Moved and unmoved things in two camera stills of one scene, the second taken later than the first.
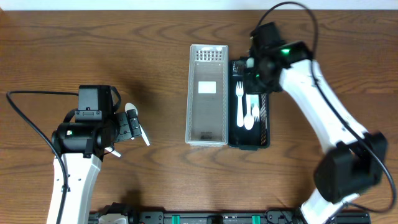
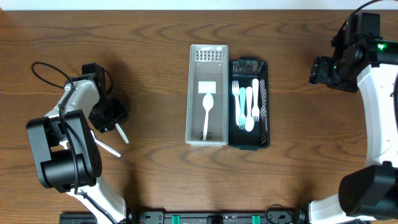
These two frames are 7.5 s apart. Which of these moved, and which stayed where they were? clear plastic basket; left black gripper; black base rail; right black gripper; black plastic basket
Moved: right black gripper; left black gripper
Stayed: black plastic basket; black base rail; clear plastic basket
